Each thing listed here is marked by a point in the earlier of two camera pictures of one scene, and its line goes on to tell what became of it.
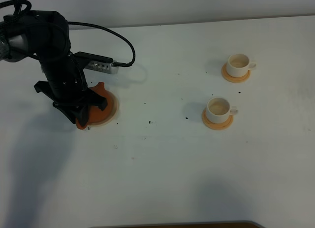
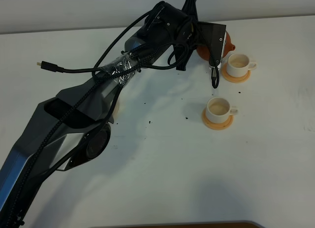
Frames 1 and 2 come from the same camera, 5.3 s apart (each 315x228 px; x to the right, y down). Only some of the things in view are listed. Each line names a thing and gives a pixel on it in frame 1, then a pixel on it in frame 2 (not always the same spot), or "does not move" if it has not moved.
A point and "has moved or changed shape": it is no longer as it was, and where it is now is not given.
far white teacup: (238, 64) does not move
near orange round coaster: (214, 126) does not move
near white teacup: (218, 109) does not move
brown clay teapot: (95, 115) has moved or changed shape
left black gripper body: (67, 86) → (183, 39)
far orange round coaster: (233, 80) does not move
